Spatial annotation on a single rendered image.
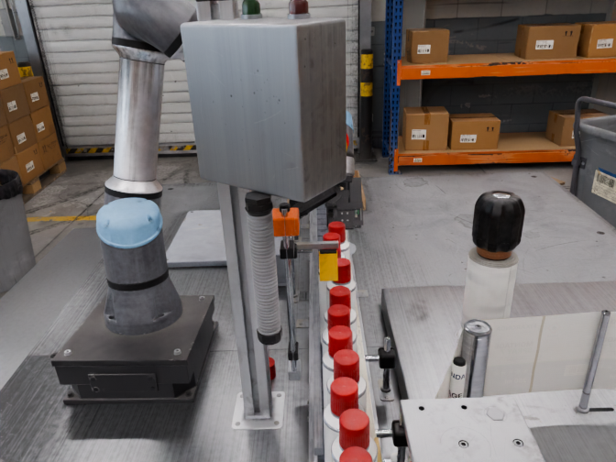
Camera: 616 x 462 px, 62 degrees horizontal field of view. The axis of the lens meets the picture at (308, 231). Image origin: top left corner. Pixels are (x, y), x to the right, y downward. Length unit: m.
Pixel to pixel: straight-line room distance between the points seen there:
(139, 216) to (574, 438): 0.80
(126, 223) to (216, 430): 0.40
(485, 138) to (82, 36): 3.77
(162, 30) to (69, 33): 4.63
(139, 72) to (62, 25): 4.51
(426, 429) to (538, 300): 0.76
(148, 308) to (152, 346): 0.07
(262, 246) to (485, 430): 0.31
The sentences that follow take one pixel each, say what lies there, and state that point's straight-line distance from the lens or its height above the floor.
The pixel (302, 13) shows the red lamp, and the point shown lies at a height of 1.48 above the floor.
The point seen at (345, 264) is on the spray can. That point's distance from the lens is 0.87.
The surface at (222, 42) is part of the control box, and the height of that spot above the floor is 1.46.
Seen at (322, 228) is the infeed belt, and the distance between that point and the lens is 1.48.
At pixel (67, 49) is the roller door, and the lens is 5.60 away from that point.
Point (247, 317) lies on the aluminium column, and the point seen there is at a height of 1.04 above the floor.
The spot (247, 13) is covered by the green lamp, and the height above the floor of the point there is 1.48.
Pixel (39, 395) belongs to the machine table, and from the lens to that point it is 1.14.
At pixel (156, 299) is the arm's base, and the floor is 0.98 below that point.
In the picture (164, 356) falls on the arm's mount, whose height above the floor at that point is 0.93.
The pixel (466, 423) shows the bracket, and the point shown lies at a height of 1.14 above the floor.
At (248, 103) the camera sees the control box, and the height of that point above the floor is 1.39.
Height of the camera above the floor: 1.51
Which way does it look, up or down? 25 degrees down
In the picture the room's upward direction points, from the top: 2 degrees counter-clockwise
